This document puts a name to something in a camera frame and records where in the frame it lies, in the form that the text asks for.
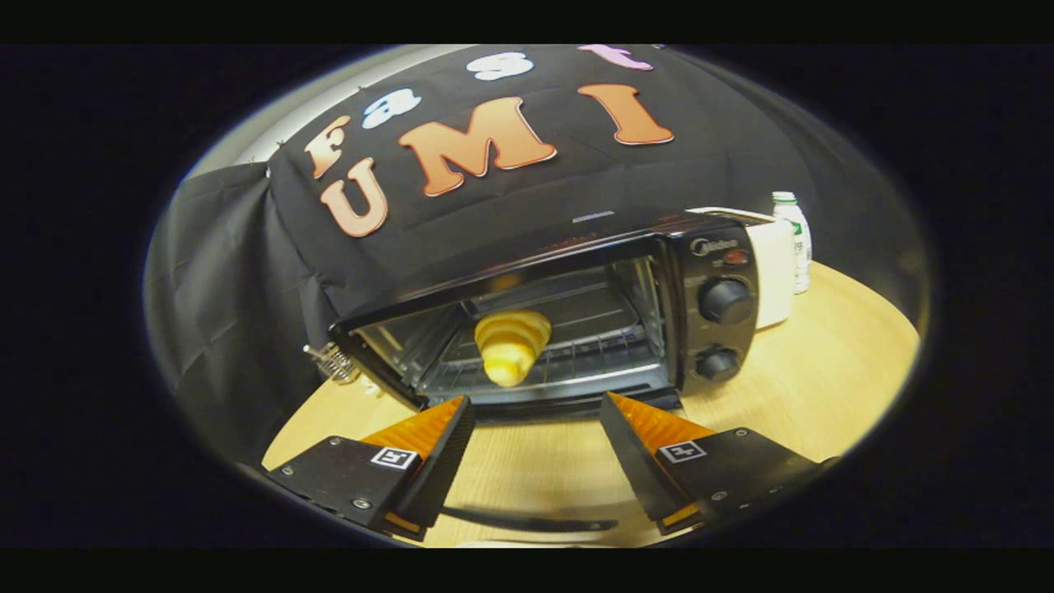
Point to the black toaster oven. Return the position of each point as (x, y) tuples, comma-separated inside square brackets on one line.
[(716, 329)]

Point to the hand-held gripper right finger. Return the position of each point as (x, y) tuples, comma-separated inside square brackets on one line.
[(634, 461)]

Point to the black backdrop cloth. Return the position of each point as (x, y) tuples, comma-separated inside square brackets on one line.
[(230, 272)]

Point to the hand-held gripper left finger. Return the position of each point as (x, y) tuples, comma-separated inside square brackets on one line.
[(445, 469)]

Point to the metal oven rack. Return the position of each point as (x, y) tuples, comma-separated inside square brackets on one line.
[(601, 354)]

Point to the golden croissant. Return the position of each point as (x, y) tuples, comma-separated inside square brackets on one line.
[(510, 342)]

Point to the white pop-up toaster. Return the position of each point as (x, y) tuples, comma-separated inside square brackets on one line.
[(778, 280)]

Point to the white plastic bottle green label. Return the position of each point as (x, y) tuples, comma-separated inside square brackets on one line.
[(800, 247)]

